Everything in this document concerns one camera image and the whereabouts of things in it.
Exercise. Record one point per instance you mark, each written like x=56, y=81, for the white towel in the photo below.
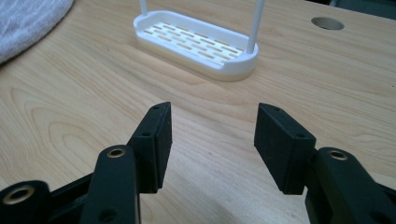
x=28, y=21

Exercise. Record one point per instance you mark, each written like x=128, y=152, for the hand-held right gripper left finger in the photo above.
x=149, y=152

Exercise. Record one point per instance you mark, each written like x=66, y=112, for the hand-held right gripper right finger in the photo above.
x=289, y=155

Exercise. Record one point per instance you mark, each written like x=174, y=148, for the white slotted rack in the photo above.
x=199, y=40

